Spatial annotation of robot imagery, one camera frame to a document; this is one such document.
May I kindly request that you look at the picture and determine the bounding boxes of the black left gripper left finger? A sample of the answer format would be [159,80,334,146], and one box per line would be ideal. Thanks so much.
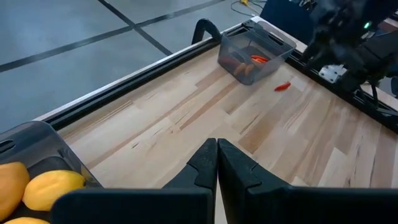
[50,138,218,224]

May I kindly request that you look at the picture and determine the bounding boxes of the red chili pepper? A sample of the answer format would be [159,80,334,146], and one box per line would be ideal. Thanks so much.
[274,81,292,92]
[250,55,270,64]

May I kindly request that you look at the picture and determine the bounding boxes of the grey translucent plastic bin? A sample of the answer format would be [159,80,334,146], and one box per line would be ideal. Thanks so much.
[0,120,103,224]
[217,21,298,86]

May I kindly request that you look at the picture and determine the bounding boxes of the orange mango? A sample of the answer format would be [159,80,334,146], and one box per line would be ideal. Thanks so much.
[0,161,31,222]

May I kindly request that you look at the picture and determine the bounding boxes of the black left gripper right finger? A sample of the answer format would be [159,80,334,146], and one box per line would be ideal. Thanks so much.
[217,138,398,224]

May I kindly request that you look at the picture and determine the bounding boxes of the white metal mounting bracket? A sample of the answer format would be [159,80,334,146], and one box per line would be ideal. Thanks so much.
[318,64,348,84]

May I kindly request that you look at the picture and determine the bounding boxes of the floor power cable bundle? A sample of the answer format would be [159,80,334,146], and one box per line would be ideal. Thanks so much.
[229,0,269,18]

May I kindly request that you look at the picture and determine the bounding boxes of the black table clamp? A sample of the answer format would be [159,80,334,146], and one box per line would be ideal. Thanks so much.
[191,17,222,46]

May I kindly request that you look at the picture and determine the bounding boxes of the black aluminium table frame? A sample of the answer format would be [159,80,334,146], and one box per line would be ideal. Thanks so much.
[32,18,398,135]

